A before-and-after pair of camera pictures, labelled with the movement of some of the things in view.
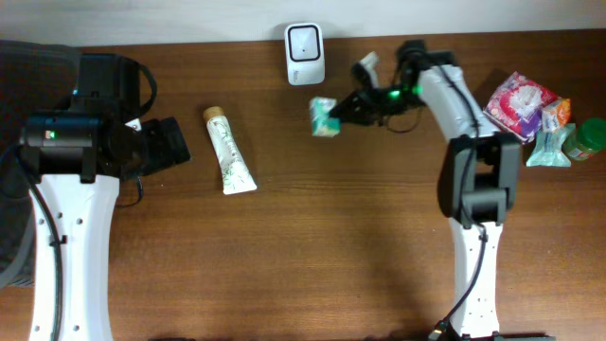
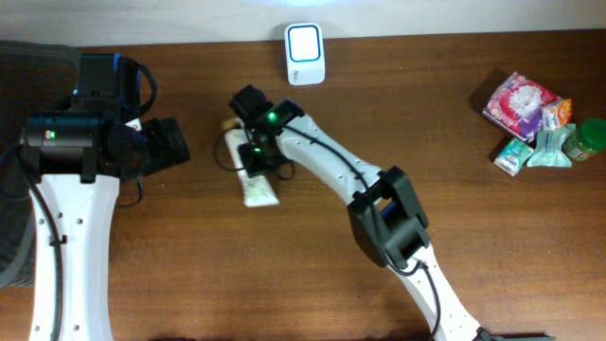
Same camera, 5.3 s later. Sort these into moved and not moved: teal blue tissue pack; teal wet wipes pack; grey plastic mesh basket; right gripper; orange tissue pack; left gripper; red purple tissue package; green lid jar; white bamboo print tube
Moved: teal blue tissue pack; right gripper; white bamboo print tube
Not moved: green lid jar; teal wet wipes pack; grey plastic mesh basket; left gripper; red purple tissue package; orange tissue pack
